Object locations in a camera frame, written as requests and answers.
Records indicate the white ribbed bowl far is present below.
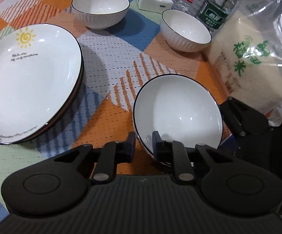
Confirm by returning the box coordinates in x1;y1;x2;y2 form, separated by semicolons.
71;0;130;30

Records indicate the white sun print plate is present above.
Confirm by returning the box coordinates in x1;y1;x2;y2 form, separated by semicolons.
0;24;82;144

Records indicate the colourful checkered tablecloth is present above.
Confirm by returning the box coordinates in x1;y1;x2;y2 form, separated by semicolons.
0;0;224;221

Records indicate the lower stacked plate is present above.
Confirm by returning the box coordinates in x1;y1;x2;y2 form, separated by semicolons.
0;58;85;145

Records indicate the green label water bottle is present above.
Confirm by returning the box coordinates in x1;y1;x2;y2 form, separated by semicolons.
197;0;238;37

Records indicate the clear bag of rice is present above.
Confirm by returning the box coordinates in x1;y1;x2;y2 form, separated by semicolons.
205;0;282;115

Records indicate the white ribbed bowl black rim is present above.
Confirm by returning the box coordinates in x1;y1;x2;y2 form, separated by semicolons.
133;74;223;156

